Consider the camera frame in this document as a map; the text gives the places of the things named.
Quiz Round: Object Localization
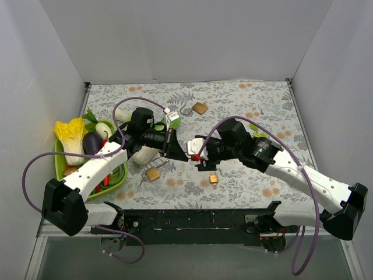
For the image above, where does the bok choy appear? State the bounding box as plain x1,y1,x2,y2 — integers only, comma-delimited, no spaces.
114,108,132,125

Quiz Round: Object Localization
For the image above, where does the purple eggplant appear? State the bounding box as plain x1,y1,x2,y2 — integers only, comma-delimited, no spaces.
83,132,102,155

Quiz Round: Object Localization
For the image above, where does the large open brass padlock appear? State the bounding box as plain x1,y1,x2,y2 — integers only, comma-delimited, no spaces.
179,102,208,116

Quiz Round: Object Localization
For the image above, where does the medium brass padlock with keys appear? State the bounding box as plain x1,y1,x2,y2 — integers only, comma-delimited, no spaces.
139,159,169,186

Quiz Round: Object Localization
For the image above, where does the floral table mat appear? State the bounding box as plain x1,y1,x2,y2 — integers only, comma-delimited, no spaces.
78,80,314,210

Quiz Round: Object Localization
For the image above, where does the purple cable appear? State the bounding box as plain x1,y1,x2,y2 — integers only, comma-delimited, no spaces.
198,115,321,276
22,97,170,264

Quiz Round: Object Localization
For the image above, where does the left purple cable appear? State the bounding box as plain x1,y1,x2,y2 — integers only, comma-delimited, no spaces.
22,97,170,264

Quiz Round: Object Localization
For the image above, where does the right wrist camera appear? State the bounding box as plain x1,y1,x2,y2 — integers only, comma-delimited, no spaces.
186,138,208,162

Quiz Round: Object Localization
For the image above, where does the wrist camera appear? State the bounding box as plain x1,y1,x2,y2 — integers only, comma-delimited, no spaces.
163,108,181,129
186,138,208,162

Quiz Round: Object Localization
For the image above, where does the green plastic tray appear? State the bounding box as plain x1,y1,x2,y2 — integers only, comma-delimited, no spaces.
54,120,128,200

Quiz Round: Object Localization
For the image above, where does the brown onion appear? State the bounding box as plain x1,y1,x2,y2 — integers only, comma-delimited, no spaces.
62,165,78,176

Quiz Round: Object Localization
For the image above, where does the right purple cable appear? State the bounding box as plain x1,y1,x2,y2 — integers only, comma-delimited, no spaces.
198,115,321,276

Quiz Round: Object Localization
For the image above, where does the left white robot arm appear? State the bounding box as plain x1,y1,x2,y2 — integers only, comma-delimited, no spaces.
41,107,189,236

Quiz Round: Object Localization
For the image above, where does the yellow cabbage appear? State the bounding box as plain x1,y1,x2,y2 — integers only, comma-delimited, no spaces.
54,117,87,155

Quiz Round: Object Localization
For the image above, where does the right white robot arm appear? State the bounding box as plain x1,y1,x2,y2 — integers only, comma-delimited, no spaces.
186,119,368,240

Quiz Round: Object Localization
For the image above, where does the napa cabbage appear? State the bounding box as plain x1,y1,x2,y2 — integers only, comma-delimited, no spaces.
132,118,167,166

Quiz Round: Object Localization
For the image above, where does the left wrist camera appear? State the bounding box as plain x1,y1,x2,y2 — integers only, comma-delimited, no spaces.
163,108,181,129

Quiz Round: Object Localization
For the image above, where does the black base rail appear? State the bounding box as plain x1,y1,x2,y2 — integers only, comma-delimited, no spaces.
90,208,301,247

